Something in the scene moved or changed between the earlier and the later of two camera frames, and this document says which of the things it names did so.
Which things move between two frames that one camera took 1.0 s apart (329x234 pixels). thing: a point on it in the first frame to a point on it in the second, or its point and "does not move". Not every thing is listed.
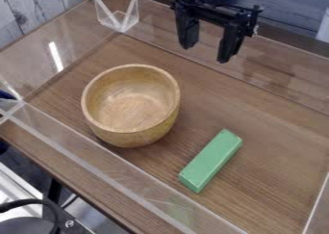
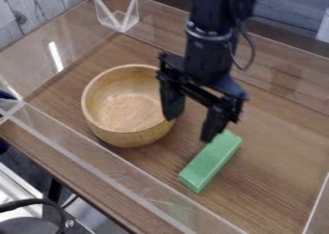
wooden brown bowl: [129, 101] does not move
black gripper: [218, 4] to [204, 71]
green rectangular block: [197, 173] does not move
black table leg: [54, 189] does not move
